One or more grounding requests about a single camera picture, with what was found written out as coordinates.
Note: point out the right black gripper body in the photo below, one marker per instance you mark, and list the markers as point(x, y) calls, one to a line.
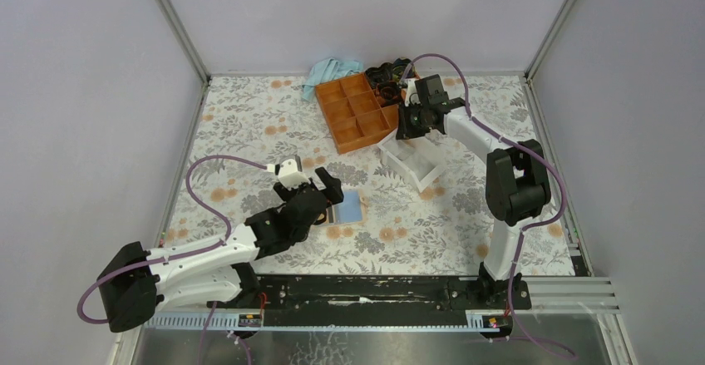
point(412, 120)

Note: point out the dark rolled band middle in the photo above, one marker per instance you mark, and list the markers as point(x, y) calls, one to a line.
point(388, 93)

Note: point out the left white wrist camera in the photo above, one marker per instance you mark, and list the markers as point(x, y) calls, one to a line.
point(289, 172)

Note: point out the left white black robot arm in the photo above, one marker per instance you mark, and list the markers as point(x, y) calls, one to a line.
point(139, 282)

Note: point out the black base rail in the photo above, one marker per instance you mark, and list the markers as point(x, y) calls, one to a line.
point(374, 301)

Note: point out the white card box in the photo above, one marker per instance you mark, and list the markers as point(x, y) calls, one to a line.
point(418, 161)

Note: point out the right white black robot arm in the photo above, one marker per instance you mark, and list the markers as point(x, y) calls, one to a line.
point(517, 185)

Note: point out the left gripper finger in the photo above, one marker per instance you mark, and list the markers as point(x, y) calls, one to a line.
point(331, 193)
point(283, 192)

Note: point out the orange compartment tray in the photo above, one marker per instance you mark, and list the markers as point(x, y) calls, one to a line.
point(352, 113)

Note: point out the dark rolled band top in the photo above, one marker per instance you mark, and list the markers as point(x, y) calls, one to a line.
point(379, 75)

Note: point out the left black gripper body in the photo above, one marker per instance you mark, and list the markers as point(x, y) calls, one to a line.
point(301, 237)

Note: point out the beige card holder wallet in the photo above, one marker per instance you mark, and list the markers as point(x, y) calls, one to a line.
point(352, 210)

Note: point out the dark rolled band corner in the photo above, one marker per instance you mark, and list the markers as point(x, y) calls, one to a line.
point(399, 66)

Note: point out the dark rolled band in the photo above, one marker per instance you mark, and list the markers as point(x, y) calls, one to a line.
point(388, 93)
point(379, 75)

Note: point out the light blue cloth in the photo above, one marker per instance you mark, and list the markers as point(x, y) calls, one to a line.
point(328, 70)

